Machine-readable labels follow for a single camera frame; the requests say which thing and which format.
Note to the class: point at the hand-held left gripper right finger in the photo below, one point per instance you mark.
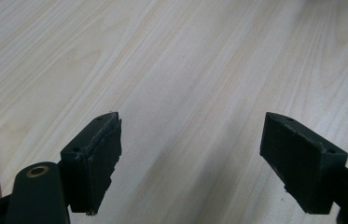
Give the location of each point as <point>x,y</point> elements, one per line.
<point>299,168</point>

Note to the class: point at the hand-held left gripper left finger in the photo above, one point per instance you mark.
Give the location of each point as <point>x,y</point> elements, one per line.
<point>95,168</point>

